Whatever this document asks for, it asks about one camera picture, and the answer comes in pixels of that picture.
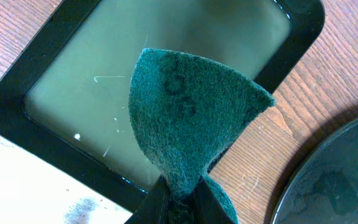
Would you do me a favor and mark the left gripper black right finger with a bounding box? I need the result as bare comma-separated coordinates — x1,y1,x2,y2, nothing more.
193,177,234,224

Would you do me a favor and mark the green and yellow sponge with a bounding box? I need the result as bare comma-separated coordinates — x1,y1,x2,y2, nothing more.
128,49,275,221

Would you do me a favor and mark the round black serving tray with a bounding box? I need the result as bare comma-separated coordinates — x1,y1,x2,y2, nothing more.
271,118,358,224

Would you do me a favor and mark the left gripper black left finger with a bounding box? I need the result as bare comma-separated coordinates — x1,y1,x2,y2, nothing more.
125,176,170,224

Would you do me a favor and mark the black rectangular tray with water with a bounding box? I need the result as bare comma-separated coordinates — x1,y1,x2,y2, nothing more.
0,0,325,212

